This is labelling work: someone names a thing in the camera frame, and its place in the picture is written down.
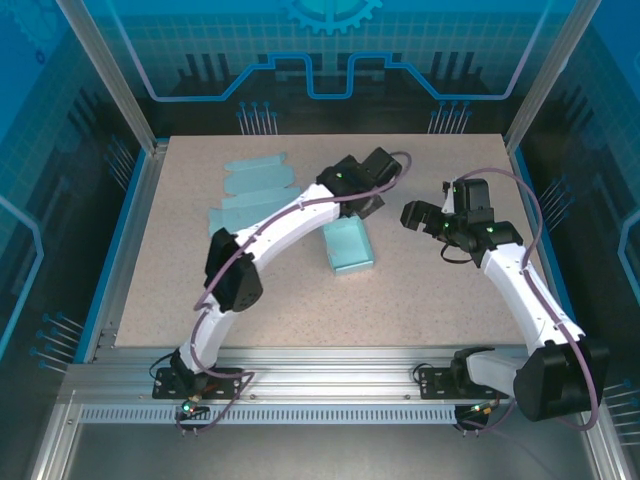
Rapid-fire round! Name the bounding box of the light teal paper box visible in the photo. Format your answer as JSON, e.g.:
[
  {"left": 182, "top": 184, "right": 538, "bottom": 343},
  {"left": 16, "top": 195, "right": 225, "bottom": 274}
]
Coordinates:
[
  {"left": 207, "top": 152, "right": 306, "bottom": 241},
  {"left": 322, "top": 217, "right": 375, "bottom": 277}
]

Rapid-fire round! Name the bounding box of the thin black cable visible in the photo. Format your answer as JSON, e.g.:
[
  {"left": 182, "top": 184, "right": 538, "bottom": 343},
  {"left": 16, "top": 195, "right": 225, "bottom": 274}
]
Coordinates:
[{"left": 439, "top": 238, "right": 474, "bottom": 266}]

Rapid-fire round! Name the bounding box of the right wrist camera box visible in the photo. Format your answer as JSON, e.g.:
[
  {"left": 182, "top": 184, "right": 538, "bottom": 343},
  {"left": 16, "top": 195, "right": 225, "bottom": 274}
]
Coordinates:
[{"left": 441, "top": 178, "right": 494, "bottom": 217}]

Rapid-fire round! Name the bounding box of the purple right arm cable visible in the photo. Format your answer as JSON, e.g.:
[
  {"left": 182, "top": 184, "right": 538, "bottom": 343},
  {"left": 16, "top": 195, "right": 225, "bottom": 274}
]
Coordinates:
[{"left": 439, "top": 167, "right": 602, "bottom": 437}]

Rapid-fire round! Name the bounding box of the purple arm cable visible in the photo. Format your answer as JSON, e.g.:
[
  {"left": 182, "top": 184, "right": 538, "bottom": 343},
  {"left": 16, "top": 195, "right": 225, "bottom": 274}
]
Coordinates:
[
  {"left": 439, "top": 167, "right": 602, "bottom": 437},
  {"left": 174, "top": 149, "right": 414, "bottom": 441}
]

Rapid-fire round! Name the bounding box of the blue trimmed side rail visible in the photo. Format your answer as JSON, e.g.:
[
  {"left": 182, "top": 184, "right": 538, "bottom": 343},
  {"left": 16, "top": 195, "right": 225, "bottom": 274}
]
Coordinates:
[
  {"left": 504, "top": 143, "right": 591, "bottom": 364},
  {"left": 74, "top": 142, "right": 169, "bottom": 364}
]

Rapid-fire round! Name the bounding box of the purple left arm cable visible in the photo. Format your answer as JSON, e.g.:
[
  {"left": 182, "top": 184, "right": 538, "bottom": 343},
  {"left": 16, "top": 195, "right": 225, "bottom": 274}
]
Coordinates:
[{"left": 174, "top": 149, "right": 414, "bottom": 441}]

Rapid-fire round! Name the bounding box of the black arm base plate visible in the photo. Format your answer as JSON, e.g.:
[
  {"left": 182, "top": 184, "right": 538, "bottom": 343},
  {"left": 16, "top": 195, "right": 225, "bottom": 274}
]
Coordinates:
[
  {"left": 151, "top": 366, "right": 247, "bottom": 401},
  {"left": 416, "top": 364, "right": 469, "bottom": 400}
]

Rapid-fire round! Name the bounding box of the aluminium frame beam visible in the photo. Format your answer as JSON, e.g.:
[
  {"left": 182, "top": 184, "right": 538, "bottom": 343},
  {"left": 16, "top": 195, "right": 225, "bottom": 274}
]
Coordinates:
[{"left": 59, "top": 344, "right": 601, "bottom": 407}]

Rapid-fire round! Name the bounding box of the aluminium frame post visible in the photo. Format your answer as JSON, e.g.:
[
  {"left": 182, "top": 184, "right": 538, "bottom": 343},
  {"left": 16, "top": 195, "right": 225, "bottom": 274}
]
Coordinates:
[
  {"left": 54, "top": 0, "right": 169, "bottom": 156},
  {"left": 503, "top": 0, "right": 601, "bottom": 151}
]

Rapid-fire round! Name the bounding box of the cable connector with green light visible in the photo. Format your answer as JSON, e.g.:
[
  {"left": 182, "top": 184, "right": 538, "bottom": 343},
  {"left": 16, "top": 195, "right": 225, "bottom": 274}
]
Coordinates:
[
  {"left": 457, "top": 399, "right": 501, "bottom": 426},
  {"left": 177, "top": 394, "right": 211, "bottom": 421}
]

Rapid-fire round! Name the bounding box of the slotted grey cable duct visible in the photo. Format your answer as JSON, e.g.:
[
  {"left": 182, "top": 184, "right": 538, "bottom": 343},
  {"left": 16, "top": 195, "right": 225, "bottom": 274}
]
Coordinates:
[{"left": 78, "top": 404, "right": 459, "bottom": 427}]

